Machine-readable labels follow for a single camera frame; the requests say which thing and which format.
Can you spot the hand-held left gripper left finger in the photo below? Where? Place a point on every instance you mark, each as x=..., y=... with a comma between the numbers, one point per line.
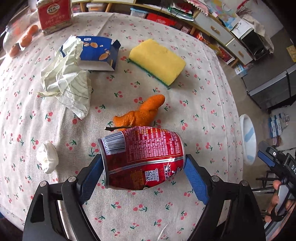
x=90, y=180

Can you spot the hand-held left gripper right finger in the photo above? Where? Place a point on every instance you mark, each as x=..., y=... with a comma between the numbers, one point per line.
x=195, y=179

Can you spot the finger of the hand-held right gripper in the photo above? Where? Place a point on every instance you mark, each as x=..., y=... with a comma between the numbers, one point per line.
x=271, y=149
x=266, y=158

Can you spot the white trash bin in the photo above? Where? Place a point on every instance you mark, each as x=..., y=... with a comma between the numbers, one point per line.
x=249, y=139

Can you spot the dented red drink can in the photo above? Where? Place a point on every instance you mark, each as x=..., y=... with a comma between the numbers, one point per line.
x=145, y=160

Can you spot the person's right hand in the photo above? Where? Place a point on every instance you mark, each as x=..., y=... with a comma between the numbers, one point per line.
x=272, y=206

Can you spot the stack of blue white boxes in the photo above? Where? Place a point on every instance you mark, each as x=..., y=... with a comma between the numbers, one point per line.
x=278, y=125

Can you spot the crumpled white tissue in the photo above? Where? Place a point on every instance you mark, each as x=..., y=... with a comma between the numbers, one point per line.
x=47, y=158

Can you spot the grey refrigerator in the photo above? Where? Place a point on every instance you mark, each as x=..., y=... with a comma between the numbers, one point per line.
x=272, y=88

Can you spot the orange peel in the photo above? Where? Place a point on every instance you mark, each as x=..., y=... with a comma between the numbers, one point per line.
x=143, y=113

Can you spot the yellow paper note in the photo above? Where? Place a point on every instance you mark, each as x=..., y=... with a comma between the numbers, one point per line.
x=291, y=52

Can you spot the crumpled white paper bag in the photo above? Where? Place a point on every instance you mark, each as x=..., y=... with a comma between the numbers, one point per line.
x=67, y=78

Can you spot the black microwave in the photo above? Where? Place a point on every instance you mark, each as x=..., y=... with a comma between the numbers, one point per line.
x=254, y=45

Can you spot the yellow sponge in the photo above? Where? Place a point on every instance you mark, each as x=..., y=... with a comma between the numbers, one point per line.
x=159, y=60

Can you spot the white cloth cover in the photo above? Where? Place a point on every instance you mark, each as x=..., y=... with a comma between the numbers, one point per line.
x=256, y=25

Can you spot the blue snack box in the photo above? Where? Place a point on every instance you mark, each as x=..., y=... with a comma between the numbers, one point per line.
x=97, y=55

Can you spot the white and wood tv cabinet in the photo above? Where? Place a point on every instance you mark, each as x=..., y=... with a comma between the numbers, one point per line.
x=215, y=27

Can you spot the colourful map bag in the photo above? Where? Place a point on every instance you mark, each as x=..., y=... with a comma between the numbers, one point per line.
x=223, y=14

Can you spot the small orange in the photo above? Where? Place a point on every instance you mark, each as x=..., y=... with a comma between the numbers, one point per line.
x=33, y=29
x=14, y=49
x=25, y=40

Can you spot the pink cloth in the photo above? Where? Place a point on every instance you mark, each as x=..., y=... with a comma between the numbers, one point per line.
x=196, y=5

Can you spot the glass jar with wooden lid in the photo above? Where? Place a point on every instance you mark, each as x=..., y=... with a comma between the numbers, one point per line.
x=13, y=37

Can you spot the red gift box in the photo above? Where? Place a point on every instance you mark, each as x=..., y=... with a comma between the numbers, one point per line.
x=161, y=19

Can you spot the clear jar with red label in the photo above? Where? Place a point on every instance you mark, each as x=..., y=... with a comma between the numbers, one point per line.
x=54, y=16

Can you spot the clear plastic storage box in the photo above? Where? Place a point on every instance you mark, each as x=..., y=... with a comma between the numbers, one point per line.
x=138, y=13
x=96, y=7

